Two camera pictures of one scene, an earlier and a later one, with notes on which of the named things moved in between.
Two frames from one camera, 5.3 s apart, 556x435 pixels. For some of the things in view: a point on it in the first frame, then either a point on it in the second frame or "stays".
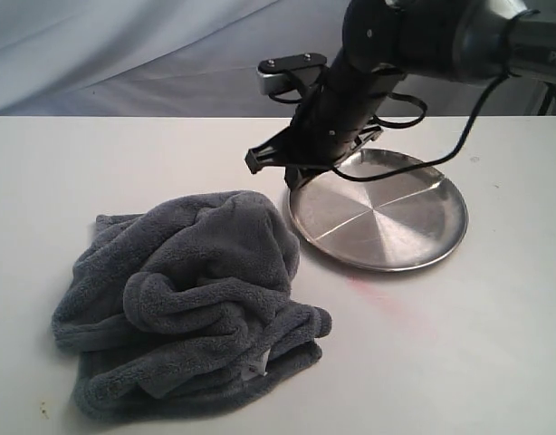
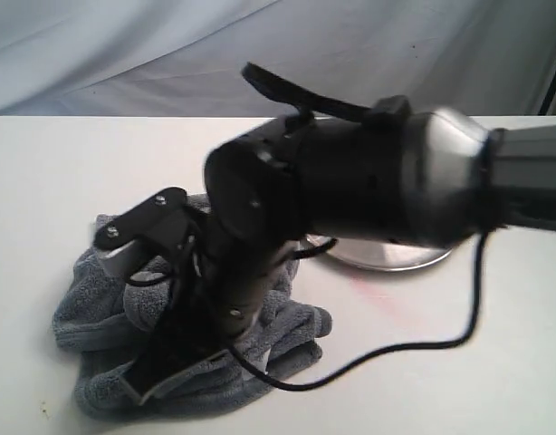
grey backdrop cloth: (201, 58) stays
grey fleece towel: (184, 301) stays
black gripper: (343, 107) → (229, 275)
